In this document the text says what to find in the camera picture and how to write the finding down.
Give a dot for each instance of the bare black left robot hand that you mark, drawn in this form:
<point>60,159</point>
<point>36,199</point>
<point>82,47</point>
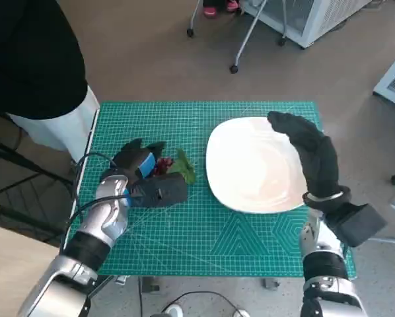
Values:
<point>128,162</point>

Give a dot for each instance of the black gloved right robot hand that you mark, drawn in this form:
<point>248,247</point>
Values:
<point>319,158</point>

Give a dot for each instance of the red toy grapes with leaf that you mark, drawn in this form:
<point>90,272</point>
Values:
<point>184,168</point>

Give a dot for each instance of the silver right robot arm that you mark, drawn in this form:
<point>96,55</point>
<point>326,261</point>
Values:
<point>323,267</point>

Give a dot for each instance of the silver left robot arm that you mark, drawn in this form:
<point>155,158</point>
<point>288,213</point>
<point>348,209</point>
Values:
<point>98,218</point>

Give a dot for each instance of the white plate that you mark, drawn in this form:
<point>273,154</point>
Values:
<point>250,165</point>

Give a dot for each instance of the green cutting mat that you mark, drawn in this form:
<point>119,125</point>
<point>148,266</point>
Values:
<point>191,237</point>

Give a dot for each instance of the black metal rack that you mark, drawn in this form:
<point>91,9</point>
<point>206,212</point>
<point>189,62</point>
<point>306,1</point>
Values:
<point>16,185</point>

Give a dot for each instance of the person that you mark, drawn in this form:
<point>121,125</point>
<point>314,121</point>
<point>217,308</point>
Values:
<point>29,59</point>
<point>210,11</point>

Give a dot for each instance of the light wooden desk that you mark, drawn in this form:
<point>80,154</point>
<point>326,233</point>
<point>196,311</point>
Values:
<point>12,264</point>

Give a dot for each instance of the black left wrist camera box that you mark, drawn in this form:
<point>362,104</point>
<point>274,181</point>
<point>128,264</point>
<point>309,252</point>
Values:
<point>161,191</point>

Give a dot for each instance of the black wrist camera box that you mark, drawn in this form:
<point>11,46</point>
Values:
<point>359,223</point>
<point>161,191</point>

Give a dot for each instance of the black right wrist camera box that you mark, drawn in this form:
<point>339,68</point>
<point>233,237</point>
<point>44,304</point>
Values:
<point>359,223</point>

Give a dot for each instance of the grey table bracket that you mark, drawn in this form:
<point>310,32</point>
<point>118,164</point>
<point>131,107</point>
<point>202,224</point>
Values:
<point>150,284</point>
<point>122,280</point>
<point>271,284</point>

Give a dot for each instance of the grey wheeled frame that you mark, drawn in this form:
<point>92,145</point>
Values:
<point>247,36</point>

